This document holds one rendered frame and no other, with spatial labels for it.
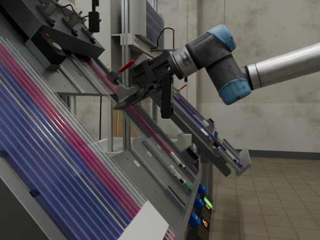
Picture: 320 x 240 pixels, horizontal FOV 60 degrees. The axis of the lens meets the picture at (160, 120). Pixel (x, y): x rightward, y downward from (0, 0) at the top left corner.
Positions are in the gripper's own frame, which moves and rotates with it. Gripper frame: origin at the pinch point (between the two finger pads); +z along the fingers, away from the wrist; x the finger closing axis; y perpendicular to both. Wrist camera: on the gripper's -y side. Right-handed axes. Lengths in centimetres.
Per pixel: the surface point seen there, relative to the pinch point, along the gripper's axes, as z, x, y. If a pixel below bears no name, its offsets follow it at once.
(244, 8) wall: -122, -411, 104
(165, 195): -4.9, 13.7, -24.5
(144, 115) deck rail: 0.0, -18.9, -3.2
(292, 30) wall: -168, -410, 34
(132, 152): -2.0, 12.2, -12.4
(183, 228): -8.4, 23.4, -29.5
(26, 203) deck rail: -2.9, 48.4, -11.4
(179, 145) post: -1.1, -41.8, -19.8
